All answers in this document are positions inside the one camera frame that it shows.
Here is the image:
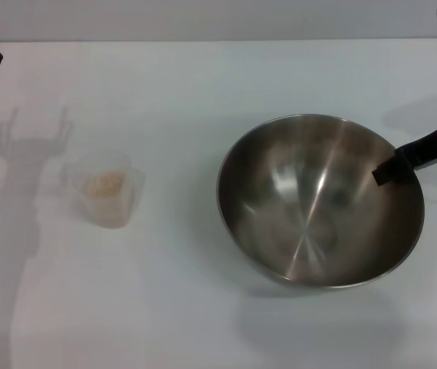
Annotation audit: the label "stainless steel mixing bowl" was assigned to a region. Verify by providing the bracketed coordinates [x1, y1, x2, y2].
[216, 113, 425, 289]

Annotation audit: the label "translucent plastic measuring cup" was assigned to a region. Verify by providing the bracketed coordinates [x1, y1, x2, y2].
[62, 148, 146, 231]

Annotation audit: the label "white rice grains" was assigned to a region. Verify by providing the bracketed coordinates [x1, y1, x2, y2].
[86, 171, 129, 201]

